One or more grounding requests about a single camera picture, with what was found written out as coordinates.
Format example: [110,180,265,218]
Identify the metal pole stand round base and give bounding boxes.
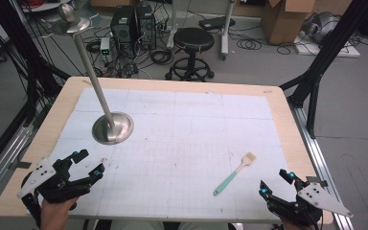
[49,3,135,146]

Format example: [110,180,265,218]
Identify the black frame with cables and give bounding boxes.
[0,0,72,180]

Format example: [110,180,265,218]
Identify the loose black cable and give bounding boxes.
[235,35,264,51]

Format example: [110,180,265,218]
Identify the aluminium rail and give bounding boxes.
[0,124,35,210]
[287,103,355,230]

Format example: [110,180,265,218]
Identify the brown cardboard box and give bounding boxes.
[261,0,318,46]

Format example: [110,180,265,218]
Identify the grey tape strip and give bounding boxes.
[306,175,329,189]
[7,160,33,171]

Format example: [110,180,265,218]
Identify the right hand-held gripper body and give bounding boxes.
[265,181,355,228]

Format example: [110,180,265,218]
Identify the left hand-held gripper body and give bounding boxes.
[16,156,94,204]

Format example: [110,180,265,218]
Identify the white round table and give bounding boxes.
[20,0,74,13]

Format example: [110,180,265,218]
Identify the coiled black cable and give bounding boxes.
[85,39,102,55]
[149,49,174,66]

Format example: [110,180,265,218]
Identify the person's left hand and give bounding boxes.
[39,196,80,230]

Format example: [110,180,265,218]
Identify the grey rounded helmet-like device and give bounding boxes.
[302,11,341,44]

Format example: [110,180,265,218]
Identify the person's right hand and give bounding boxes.
[282,220,305,230]

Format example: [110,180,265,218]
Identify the flat black case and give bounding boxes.
[198,15,237,32]

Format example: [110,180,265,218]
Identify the black round stool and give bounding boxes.
[164,27,216,82]

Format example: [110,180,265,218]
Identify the small white power supply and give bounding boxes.
[99,36,111,63]

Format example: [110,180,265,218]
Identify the black computer tower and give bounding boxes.
[110,5,136,45]
[135,4,158,51]

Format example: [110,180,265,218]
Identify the green-handled pastry brush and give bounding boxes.
[213,151,258,197]

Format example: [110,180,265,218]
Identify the black metal frame struts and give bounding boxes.
[279,0,368,139]

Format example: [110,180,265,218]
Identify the white metal stand frame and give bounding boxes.
[167,0,238,61]

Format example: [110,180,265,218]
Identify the white flat board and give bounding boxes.
[292,31,362,59]

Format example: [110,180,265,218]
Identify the white gridded table mat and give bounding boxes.
[28,87,297,222]

